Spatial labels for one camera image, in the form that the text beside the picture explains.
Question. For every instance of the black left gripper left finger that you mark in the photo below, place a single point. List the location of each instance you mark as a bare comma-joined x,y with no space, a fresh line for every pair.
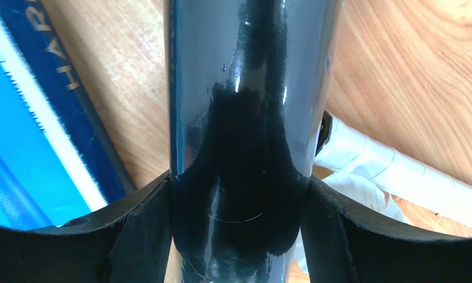
127,241

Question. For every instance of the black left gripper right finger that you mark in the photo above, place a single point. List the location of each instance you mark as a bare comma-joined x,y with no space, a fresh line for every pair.
345,241

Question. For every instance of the black shuttlecock tube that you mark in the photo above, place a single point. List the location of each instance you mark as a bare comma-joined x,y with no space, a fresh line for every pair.
247,83

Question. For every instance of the blue racket upper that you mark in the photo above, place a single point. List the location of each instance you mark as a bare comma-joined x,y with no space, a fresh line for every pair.
342,149

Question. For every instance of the blue book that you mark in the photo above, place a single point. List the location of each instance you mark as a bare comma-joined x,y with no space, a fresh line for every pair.
57,162

